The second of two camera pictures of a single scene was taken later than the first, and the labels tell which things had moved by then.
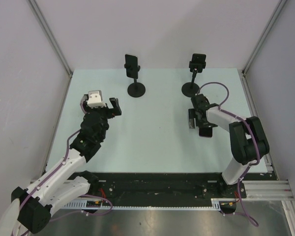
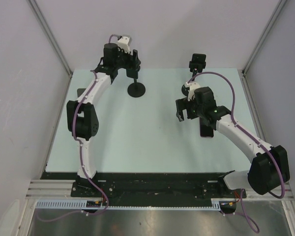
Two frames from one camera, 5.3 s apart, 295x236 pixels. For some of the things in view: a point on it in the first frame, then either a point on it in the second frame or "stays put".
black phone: x=205 y=132 stays put
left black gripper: x=111 y=112 -> x=131 y=63
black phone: x=198 y=58 stays put
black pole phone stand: x=136 y=89 stays put
